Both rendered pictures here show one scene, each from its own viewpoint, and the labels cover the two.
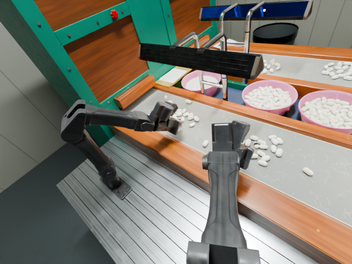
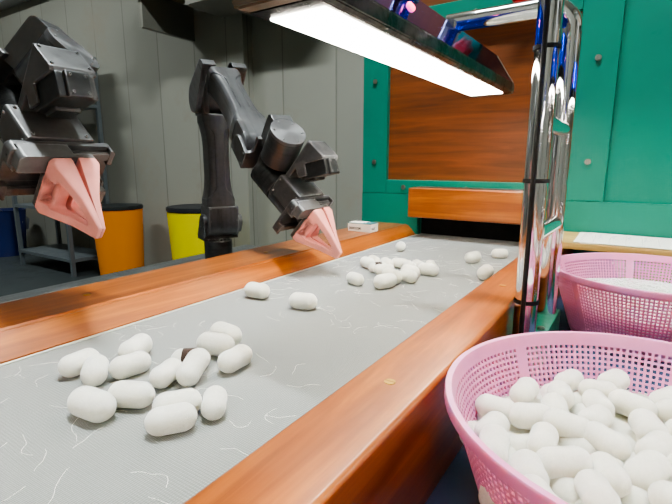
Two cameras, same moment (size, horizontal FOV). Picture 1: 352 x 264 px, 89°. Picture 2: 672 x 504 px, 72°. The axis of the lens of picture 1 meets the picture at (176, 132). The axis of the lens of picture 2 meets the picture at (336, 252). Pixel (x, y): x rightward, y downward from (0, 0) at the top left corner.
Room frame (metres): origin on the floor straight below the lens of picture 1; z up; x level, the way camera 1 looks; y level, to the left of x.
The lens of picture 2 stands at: (0.44, -0.71, 0.92)
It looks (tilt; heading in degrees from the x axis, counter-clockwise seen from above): 11 degrees down; 71
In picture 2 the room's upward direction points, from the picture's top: straight up
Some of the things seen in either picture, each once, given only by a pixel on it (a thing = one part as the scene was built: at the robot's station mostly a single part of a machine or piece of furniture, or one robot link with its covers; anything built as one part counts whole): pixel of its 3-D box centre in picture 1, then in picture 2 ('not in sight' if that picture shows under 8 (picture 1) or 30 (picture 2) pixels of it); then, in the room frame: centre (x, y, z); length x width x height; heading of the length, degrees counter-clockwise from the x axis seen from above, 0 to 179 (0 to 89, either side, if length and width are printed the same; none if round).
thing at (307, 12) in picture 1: (246, 11); not in sight; (1.11, -0.59, 1.08); 0.62 x 0.08 x 0.07; 37
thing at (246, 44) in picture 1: (240, 48); not in sight; (1.05, -0.53, 0.90); 0.20 x 0.19 x 0.45; 37
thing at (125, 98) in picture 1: (135, 90); (474, 204); (1.08, 0.17, 0.83); 0.30 x 0.06 x 0.07; 127
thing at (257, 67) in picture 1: (187, 55); (427, 38); (0.77, -0.15, 1.08); 0.62 x 0.08 x 0.07; 37
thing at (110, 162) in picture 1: (92, 151); (216, 161); (0.53, 0.34, 0.92); 0.07 x 0.06 x 0.33; 13
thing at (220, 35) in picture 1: (203, 82); (480, 178); (0.81, -0.21, 0.90); 0.20 x 0.19 x 0.45; 37
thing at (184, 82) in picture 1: (201, 85); (650, 303); (1.07, -0.27, 0.72); 0.27 x 0.27 x 0.10
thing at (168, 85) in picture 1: (176, 73); (653, 246); (1.24, -0.13, 0.77); 0.33 x 0.15 x 0.01; 127
